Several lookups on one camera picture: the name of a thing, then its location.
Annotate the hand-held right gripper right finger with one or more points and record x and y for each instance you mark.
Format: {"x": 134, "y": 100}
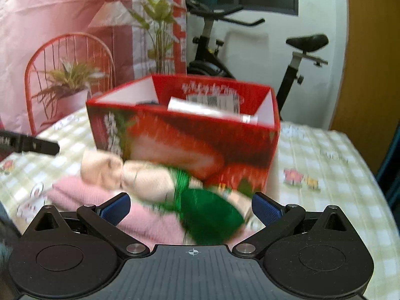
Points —
{"x": 265, "y": 207}

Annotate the pink printed wall backdrop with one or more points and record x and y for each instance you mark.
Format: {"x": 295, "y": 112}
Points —
{"x": 47, "y": 15}

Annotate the beige knit item green tassel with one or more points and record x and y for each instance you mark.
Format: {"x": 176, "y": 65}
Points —
{"x": 147, "y": 181}

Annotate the blue and white packet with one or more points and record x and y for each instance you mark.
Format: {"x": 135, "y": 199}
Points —
{"x": 203, "y": 107}

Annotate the black exercise bike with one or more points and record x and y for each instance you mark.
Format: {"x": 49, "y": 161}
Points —
{"x": 203, "y": 59}

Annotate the red strawberry print box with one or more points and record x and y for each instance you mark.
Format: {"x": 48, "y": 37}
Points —
{"x": 187, "y": 143}

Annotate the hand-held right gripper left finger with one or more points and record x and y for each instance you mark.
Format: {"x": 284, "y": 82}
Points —
{"x": 116, "y": 207}

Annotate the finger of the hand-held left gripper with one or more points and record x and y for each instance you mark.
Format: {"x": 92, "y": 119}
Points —
{"x": 40, "y": 146}

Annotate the wooden door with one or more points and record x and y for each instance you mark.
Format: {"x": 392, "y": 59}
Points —
{"x": 368, "y": 68}

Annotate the pink knit cloth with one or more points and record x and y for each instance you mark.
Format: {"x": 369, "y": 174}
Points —
{"x": 78, "y": 193}

